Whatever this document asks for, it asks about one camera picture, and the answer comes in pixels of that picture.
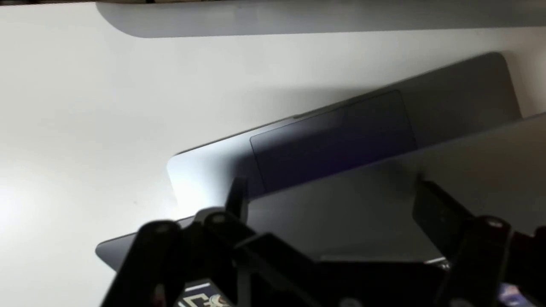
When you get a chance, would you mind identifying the grey rounded panel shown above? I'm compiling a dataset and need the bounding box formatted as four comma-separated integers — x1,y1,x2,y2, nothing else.
96,0,546,39

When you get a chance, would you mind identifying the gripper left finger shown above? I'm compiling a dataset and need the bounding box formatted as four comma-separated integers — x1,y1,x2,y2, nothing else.
100,177,325,307

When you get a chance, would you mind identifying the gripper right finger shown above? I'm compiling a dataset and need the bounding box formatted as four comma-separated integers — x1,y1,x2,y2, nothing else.
412,179,546,307

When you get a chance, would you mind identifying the grey laptop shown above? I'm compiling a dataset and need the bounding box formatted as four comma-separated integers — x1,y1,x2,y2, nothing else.
95,51,546,307

